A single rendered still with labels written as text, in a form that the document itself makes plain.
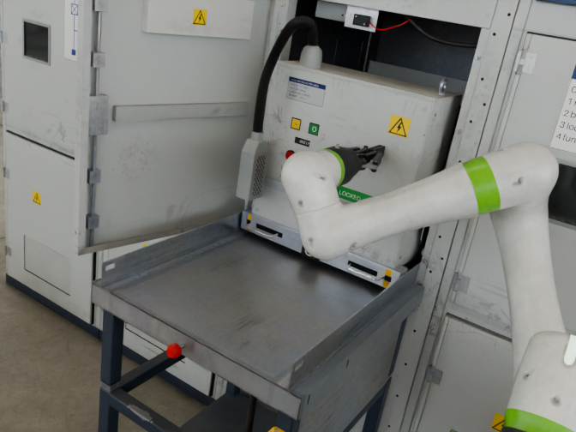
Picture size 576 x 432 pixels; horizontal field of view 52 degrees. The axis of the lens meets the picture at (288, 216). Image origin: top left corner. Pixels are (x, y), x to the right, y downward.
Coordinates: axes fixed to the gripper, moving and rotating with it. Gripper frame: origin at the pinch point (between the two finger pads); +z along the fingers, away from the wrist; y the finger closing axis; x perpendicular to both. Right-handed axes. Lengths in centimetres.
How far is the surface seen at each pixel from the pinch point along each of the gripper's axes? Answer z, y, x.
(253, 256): -7.8, -27.8, -38.3
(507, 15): 16.1, 19.7, 37.7
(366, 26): 17.7, -17.7, 29.3
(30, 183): 15, -166, -62
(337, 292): -7.6, 0.5, -38.4
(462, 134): 16.2, 16.3, 7.1
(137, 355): 16, -95, -119
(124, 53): -31, -60, 14
